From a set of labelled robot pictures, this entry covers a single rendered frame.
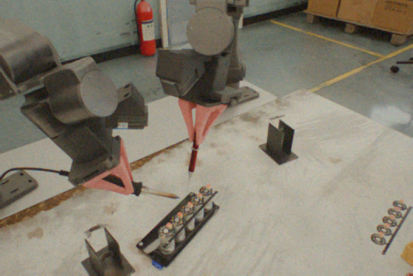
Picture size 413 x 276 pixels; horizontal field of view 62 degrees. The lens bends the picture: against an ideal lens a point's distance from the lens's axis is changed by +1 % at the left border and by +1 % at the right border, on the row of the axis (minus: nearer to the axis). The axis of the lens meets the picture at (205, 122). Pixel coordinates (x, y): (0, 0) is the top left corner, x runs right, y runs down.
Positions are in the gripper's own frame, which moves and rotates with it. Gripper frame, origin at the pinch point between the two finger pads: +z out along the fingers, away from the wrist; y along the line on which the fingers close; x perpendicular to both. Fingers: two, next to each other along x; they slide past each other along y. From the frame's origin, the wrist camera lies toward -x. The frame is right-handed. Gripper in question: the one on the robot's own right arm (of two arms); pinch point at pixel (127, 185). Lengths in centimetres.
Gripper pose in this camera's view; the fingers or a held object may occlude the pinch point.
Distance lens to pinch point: 57.9
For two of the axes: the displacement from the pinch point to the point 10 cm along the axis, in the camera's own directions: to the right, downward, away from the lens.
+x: -8.7, 4.8, 1.4
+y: -1.7, -5.4, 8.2
